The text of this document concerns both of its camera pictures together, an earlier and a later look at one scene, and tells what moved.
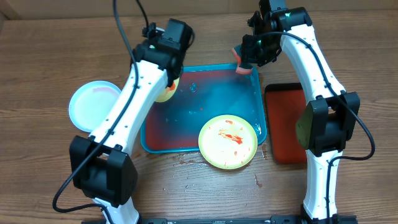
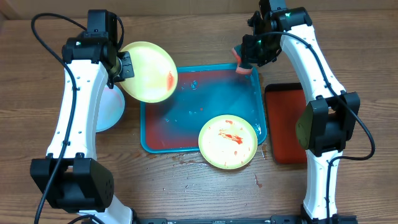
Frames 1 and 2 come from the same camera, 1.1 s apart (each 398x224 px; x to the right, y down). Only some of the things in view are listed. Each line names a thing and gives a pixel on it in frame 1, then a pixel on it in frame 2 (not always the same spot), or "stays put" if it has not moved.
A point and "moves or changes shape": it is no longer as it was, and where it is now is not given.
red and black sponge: (244, 68) stays put
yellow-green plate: (227, 142) stays put
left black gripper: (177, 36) -> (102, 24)
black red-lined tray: (285, 102) stays put
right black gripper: (250, 56) stays put
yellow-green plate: (168, 92) moves or changes shape
